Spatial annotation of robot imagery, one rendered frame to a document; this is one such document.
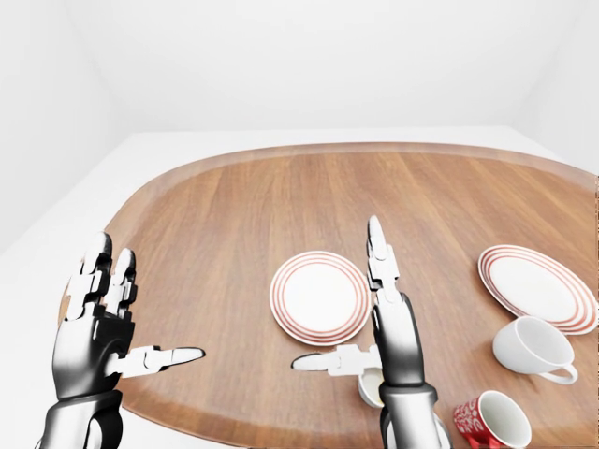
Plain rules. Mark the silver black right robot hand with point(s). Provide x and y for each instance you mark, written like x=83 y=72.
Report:
x=398 y=337

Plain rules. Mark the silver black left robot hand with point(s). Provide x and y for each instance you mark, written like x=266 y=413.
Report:
x=82 y=343

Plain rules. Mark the large white mug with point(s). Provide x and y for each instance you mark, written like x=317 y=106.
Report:
x=533 y=346

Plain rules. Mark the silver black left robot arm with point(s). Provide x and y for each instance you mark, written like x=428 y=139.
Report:
x=79 y=421

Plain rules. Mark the white plate with red rings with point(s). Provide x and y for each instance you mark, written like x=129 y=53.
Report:
x=538 y=288
x=320 y=298

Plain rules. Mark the small cream mug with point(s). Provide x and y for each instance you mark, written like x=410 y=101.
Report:
x=370 y=388

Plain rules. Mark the red patterned mug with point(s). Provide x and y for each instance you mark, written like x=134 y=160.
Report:
x=491 y=423

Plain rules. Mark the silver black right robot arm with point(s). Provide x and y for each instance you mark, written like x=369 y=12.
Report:
x=409 y=416

